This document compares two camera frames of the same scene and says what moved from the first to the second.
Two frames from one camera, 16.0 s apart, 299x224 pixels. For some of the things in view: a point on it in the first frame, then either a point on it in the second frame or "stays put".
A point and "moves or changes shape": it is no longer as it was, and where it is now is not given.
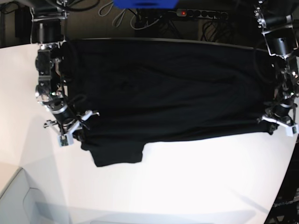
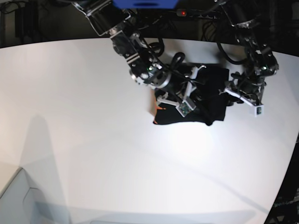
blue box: x=139 y=4 stays put
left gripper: x=65 y=117 to x=177 y=83
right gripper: x=280 y=110 to x=245 y=83
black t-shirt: x=140 y=88 moves or changes shape
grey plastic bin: x=19 y=204 stays put
